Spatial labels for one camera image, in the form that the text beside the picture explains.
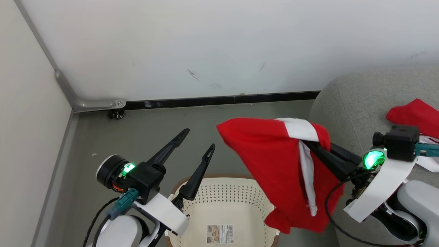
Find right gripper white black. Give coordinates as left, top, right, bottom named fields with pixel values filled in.
left=302, top=140, right=417, bottom=223

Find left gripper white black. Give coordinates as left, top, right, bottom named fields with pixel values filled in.
left=96, top=129, right=216, bottom=236

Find red garment broad white stripe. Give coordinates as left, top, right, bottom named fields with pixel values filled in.
left=216, top=117, right=345, bottom=234

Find red garment thin striped cuffs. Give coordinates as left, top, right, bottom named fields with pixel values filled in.
left=386, top=98, right=439, bottom=173

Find beige perforated laundry basket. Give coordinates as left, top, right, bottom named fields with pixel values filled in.
left=165, top=173, right=280, bottom=247

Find grey fabric sofa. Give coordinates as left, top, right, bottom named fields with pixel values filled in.
left=309, top=67, right=439, bottom=247

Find printed barcode label sticker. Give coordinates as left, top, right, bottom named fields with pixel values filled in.
left=207, top=225, right=235, bottom=245

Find thin black looping gripper cable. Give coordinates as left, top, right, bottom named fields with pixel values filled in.
left=324, top=171, right=426, bottom=247

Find black cable with teal plug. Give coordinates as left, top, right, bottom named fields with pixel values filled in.
left=92, top=188, right=140, bottom=247

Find black wall baseboard strip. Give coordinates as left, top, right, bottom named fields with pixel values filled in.
left=125, top=91, right=321, bottom=110

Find teal plug camera cable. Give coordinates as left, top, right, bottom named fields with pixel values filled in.
left=414, top=142, right=439, bottom=158

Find thin black braided cable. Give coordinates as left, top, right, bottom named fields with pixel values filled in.
left=83, top=197, right=119, bottom=247

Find grey metal foot bracket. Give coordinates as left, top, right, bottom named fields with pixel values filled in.
left=55, top=70, right=127, bottom=113

